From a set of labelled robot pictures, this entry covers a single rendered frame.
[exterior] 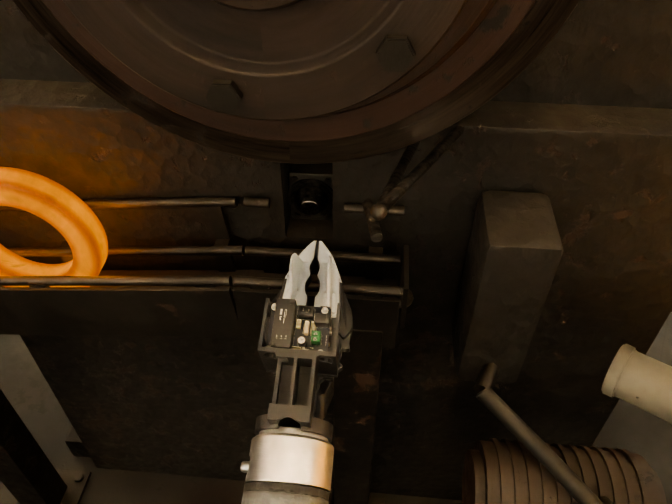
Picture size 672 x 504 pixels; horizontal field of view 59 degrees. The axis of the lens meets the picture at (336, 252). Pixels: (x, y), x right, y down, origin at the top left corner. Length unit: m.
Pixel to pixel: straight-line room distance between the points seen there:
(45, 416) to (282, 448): 1.08
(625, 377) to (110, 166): 0.62
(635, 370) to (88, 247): 0.62
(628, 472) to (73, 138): 0.75
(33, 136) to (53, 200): 0.09
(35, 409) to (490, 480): 1.11
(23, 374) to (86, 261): 0.91
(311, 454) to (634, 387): 0.35
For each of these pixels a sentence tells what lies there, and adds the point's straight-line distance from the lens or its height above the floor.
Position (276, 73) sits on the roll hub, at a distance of 0.42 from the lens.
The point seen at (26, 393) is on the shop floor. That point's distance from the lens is 1.61.
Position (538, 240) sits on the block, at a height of 0.80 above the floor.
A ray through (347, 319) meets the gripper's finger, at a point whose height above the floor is 0.73.
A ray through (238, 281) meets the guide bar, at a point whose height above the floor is 0.71.
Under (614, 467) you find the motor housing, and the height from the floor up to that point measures 0.53.
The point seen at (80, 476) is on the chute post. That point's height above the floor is 0.02.
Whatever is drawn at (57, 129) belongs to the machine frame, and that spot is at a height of 0.84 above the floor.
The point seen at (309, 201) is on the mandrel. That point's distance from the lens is 0.72.
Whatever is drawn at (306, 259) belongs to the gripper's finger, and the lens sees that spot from 0.64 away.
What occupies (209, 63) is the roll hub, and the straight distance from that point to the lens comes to 0.43.
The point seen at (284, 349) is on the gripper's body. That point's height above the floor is 0.78.
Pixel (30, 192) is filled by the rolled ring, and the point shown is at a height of 0.81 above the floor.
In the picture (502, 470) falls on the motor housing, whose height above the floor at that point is 0.53.
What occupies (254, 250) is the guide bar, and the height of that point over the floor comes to 0.70.
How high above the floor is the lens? 1.20
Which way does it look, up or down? 43 degrees down
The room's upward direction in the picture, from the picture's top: straight up
